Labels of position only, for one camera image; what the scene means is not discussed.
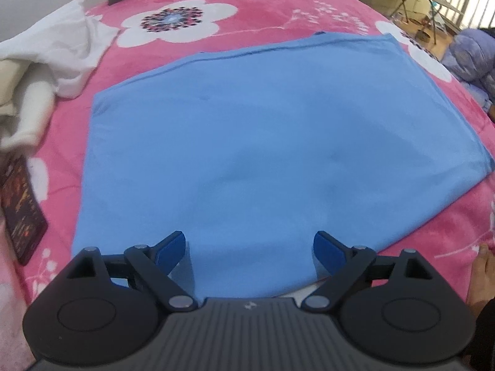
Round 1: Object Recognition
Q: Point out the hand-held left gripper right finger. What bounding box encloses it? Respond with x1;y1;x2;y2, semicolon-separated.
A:
302;231;432;312

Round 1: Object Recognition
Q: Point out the beige garment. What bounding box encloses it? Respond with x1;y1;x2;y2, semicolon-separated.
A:
0;60;32;117

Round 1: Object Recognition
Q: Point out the light pink quilt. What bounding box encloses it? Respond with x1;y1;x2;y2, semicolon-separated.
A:
0;236;32;361

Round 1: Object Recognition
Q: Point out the purple quilted jacket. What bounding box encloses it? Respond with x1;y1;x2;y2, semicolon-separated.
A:
441;28;495;111

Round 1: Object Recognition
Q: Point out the white garment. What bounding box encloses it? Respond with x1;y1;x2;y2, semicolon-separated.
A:
0;0;118;99

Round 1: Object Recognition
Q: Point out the person's black trouser leg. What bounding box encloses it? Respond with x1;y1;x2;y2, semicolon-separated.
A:
467;297;495;371

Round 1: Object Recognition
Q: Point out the black smartphone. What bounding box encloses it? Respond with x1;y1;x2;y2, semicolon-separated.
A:
0;152;50;267

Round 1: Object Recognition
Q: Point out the blue t-shirt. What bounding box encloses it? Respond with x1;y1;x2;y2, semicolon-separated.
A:
73;31;493;298

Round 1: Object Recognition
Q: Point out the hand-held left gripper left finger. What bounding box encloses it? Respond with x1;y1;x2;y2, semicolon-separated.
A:
67;231;196;312

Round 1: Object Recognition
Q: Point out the pink floral blanket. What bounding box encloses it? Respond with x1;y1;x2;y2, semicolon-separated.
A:
21;0;495;306

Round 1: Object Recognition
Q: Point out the person's bare foot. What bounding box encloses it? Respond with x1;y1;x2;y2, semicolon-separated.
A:
466;243;495;310

